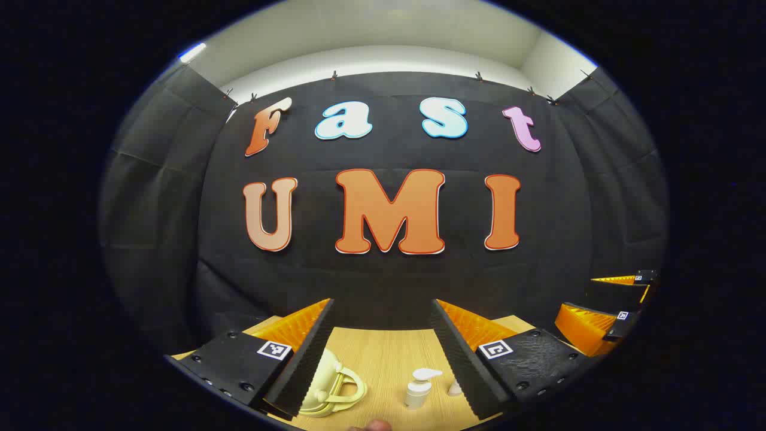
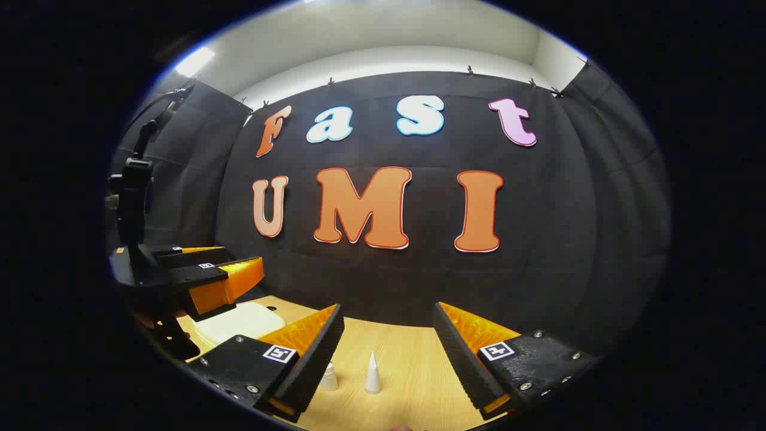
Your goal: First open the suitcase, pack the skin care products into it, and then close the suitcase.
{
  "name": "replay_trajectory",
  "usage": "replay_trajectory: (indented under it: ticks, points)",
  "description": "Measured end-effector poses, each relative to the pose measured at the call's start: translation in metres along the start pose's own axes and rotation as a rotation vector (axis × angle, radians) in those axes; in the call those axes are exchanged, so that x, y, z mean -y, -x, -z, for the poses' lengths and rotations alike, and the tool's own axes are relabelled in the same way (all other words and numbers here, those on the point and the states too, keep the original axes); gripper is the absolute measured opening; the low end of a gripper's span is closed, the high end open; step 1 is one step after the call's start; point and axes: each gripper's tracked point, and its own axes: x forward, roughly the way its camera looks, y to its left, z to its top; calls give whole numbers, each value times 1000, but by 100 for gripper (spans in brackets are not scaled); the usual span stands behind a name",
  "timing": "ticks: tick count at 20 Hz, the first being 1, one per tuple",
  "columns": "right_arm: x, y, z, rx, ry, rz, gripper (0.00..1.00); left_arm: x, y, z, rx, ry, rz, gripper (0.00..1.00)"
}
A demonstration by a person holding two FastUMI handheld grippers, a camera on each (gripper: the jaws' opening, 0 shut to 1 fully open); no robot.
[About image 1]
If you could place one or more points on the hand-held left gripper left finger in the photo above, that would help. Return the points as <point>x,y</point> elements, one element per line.
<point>305,371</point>

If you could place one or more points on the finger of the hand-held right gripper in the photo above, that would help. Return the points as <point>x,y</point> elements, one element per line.
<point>622,279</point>
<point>583,329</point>

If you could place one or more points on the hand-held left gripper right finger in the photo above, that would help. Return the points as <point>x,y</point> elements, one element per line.
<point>461,371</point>

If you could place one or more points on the small pale yellow suitcase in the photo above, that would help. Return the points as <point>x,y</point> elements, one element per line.
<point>323,371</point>

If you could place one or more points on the white squeeze tube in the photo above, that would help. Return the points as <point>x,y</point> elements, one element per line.
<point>455,389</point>

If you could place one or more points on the white pump bottle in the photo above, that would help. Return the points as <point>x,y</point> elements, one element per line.
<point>417,392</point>

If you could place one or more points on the ceiling light strip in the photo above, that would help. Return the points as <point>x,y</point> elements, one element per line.
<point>192,52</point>

